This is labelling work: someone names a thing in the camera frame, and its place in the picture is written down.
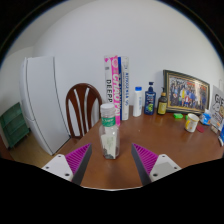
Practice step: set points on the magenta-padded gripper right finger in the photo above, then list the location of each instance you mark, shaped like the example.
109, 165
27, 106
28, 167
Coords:
146, 159

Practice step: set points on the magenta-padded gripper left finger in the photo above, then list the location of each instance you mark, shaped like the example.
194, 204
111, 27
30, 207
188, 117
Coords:
76, 158

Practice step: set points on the clear green-labelled water bottle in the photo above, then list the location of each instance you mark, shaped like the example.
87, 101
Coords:
109, 136

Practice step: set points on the brown wooden chair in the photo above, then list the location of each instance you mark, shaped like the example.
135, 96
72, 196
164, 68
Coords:
71, 106

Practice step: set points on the brown yellow-labelled pump bottle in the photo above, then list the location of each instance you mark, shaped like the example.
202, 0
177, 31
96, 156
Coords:
162, 106

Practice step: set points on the dark blue pump bottle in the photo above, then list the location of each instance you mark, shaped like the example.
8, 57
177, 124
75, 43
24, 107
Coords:
150, 103

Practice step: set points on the white blue-capped lotion bottle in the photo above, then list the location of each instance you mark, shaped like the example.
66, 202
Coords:
137, 103

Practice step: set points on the flat round red coaster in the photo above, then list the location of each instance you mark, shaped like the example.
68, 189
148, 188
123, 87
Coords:
201, 128

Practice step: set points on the green cabinet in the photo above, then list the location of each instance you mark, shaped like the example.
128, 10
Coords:
13, 125

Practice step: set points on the framed group photo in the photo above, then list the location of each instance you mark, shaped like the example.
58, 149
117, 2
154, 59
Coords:
185, 91

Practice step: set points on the pink tall tube box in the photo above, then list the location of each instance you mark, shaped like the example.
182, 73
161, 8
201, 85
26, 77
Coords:
113, 83

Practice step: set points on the white printed paper gift bag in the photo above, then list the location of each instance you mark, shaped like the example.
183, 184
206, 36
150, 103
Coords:
218, 106

